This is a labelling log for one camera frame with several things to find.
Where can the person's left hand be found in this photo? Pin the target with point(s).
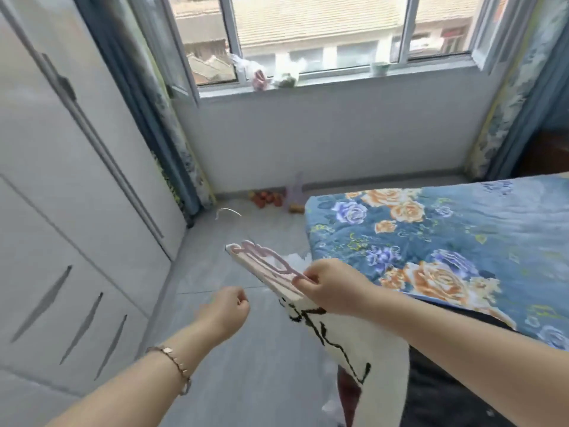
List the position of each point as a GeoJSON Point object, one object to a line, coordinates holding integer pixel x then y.
{"type": "Point", "coordinates": [224, 315]}

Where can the person's right hand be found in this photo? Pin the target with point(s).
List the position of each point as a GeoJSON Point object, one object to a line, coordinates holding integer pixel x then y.
{"type": "Point", "coordinates": [342, 289]}

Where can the white knit cardigan black trim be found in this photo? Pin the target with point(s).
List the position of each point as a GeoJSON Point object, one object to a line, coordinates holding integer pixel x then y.
{"type": "Point", "coordinates": [378, 351]}

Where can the pink heart hanger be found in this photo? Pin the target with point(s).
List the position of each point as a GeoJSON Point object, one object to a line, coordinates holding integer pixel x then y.
{"type": "Point", "coordinates": [249, 246]}

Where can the white glossy wardrobe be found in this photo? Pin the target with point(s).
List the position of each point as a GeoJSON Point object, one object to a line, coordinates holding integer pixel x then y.
{"type": "Point", "coordinates": [44, 173]}

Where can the person's left forearm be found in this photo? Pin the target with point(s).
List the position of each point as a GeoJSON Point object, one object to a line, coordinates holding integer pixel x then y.
{"type": "Point", "coordinates": [133, 391]}

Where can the person's right forearm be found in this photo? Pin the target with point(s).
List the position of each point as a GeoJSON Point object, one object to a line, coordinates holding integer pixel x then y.
{"type": "Point", "coordinates": [466, 360]}

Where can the orange slippers on floor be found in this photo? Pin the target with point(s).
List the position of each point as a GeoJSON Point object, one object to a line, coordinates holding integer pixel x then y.
{"type": "Point", "coordinates": [264, 199]}

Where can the blue floral bed quilt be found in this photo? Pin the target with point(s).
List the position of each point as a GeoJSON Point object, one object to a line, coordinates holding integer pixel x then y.
{"type": "Point", "coordinates": [489, 240]}

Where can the white framed window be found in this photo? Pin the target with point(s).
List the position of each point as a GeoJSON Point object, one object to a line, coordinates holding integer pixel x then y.
{"type": "Point", "coordinates": [338, 80]}

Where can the white green bundle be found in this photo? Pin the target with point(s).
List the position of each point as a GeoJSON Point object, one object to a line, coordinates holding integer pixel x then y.
{"type": "Point", "coordinates": [284, 80]}

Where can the blue floral curtain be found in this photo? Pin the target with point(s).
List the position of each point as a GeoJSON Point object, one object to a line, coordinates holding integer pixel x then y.
{"type": "Point", "coordinates": [524, 84]}
{"type": "Point", "coordinates": [146, 106]}

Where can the small white cup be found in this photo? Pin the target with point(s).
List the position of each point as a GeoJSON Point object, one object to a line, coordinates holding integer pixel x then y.
{"type": "Point", "coordinates": [380, 68]}

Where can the pink fabric bundle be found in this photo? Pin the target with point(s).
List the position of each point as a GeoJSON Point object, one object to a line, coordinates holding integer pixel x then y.
{"type": "Point", "coordinates": [260, 80]}

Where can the dark wooden nightstand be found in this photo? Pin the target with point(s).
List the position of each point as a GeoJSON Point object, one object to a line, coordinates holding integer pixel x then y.
{"type": "Point", "coordinates": [547, 155]}

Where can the clear plastic bag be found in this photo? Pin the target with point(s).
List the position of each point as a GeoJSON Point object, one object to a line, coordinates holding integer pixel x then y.
{"type": "Point", "coordinates": [242, 65]}

